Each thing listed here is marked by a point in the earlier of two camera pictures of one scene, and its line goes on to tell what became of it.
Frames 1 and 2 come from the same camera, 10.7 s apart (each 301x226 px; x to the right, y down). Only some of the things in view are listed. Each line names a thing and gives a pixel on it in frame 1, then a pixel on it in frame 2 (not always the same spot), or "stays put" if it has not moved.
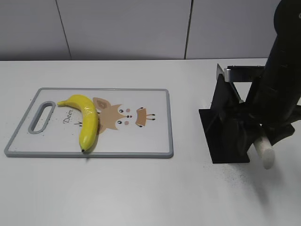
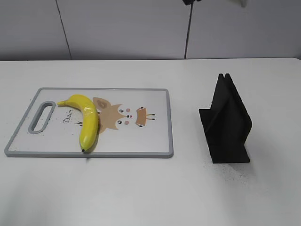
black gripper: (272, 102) → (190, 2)
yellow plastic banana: (89, 119) stays put
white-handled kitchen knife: (261, 144) → (243, 4)
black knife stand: (226, 126) stays put
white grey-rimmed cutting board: (131, 122) stays put
